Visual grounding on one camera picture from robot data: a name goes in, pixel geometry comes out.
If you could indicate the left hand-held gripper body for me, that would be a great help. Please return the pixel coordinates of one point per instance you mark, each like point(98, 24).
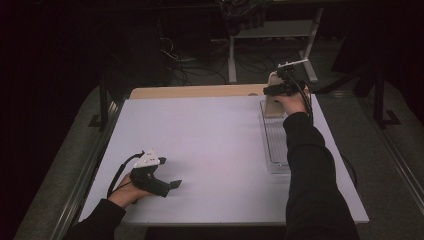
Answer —
point(146, 176)

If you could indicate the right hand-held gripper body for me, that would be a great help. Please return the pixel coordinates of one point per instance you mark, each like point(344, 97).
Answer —
point(290, 83)

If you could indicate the beige painted phone case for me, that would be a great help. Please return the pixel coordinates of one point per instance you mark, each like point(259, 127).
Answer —
point(273, 108)

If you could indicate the clear plastic rack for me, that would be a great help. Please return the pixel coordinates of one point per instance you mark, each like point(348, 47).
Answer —
point(275, 146)

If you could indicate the person's right hand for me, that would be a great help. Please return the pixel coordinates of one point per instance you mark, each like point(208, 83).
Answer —
point(295, 104)

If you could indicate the person's left hand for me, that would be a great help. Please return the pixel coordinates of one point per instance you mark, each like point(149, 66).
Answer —
point(125, 195)

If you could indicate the black metal stand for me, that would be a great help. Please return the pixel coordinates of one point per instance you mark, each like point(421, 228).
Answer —
point(104, 106)
point(378, 100)

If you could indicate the white metal desk frame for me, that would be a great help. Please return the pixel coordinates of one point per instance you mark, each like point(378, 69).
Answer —
point(231, 60)

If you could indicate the aluminium rail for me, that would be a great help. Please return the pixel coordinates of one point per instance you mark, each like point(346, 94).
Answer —
point(405, 170)
point(83, 180)

